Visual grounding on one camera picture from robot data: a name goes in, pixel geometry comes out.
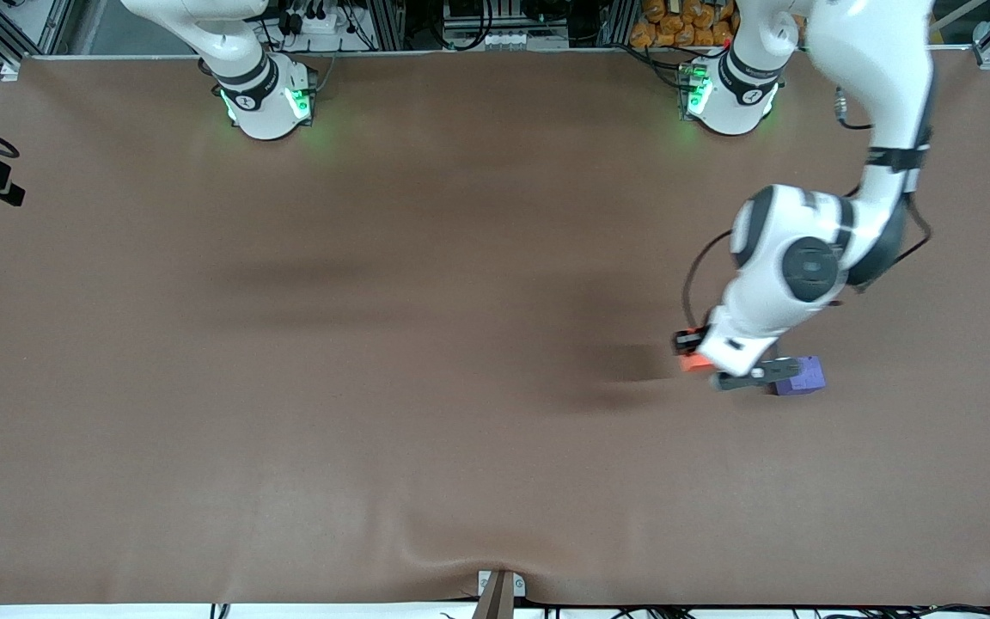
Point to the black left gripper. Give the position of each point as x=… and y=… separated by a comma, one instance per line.
x=685, y=342

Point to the brown table cover mat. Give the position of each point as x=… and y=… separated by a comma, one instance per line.
x=375, y=361

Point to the pile of orange objects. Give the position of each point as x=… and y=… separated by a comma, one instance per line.
x=682, y=24

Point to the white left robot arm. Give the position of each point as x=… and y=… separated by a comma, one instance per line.
x=804, y=266

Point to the metal table edge clamp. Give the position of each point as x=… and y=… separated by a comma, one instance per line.
x=501, y=593

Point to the white power strip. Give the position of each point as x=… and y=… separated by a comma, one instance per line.
x=316, y=21

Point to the orange foam block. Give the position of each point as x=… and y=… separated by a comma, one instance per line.
x=694, y=362

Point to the purple foam block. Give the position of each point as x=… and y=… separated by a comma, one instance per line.
x=804, y=378

